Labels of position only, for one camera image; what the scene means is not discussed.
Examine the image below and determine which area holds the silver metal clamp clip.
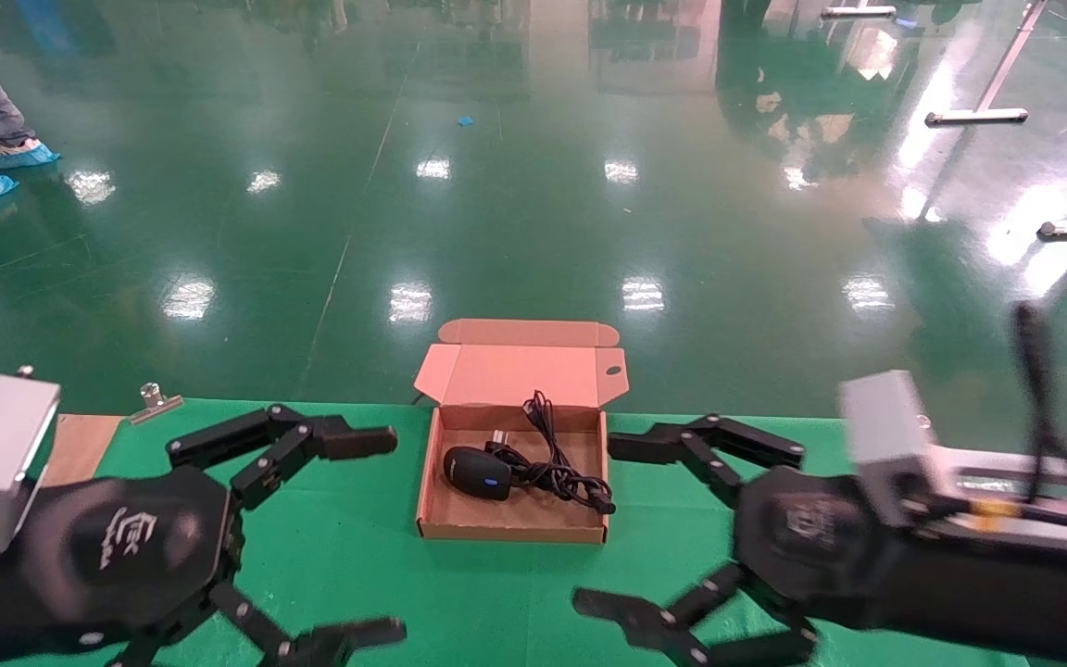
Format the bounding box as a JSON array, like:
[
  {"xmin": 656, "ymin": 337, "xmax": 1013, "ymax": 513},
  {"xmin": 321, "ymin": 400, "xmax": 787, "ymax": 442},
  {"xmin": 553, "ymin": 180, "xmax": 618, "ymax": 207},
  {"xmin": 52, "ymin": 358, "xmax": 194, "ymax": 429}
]
[{"xmin": 129, "ymin": 382, "xmax": 185, "ymax": 426}]

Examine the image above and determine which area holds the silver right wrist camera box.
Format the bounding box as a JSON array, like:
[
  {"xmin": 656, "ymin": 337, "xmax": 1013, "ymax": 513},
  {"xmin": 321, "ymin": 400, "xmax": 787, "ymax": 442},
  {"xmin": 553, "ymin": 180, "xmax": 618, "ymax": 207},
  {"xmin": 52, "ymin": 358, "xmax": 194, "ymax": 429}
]
[{"xmin": 837, "ymin": 369, "xmax": 958, "ymax": 527}]

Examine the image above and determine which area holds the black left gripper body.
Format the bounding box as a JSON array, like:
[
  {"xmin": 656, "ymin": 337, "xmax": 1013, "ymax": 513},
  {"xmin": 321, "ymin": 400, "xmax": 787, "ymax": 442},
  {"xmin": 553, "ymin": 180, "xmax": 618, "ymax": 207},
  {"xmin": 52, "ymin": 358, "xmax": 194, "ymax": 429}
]
[{"xmin": 0, "ymin": 463, "xmax": 245, "ymax": 654}]

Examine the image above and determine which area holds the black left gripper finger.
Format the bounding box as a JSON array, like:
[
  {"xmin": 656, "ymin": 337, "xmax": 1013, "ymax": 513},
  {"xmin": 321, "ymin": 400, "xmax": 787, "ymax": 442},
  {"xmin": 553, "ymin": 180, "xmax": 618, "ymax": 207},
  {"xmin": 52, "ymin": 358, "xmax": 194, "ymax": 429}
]
[
  {"xmin": 106, "ymin": 579, "xmax": 408, "ymax": 667},
  {"xmin": 166, "ymin": 403, "xmax": 399, "ymax": 512}
]

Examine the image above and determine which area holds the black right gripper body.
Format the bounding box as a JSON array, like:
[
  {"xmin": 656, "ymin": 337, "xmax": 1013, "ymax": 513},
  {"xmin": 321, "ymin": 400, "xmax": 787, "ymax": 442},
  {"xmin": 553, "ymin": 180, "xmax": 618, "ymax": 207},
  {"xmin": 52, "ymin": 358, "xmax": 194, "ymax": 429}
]
[{"xmin": 733, "ymin": 463, "xmax": 1067, "ymax": 664}]

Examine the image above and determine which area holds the green table cloth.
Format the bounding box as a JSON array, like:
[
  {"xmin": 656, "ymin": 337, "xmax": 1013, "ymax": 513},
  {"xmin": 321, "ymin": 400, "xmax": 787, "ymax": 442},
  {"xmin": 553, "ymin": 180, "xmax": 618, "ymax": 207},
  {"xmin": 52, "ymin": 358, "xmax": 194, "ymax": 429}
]
[{"xmin": 0, "ymin": 398, "xmax": 1033, "ymax": 667}]

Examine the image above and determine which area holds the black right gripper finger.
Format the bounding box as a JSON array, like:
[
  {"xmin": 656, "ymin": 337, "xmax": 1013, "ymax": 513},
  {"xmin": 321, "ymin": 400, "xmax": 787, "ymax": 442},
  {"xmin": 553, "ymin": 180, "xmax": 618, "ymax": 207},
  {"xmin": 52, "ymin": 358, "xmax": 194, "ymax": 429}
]
[
  {"xmin": 606, "ymin": 414, "xmax": 808, "ymax": 509},
  {"xmin": 573, "ymin": 563, "xmax": 819, "ymax": 667}
]

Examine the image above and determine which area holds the black wired computer mouse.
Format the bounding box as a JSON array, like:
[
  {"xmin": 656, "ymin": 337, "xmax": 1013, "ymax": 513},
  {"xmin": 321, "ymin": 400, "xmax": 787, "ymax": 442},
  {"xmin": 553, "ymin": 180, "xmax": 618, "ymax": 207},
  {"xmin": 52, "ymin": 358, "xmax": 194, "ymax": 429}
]
[{"xmin": 443, "ymin": 390, "xmax": 617, "ymax": 516}]

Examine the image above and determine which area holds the brown cardboard mailer box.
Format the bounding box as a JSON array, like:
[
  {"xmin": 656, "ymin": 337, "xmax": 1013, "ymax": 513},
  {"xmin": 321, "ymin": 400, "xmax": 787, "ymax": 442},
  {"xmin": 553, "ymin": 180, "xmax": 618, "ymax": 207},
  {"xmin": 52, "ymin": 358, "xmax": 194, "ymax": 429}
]
[{"xmin": 413, "ymin": 320, "xmax": 630, "ymax": 545}]

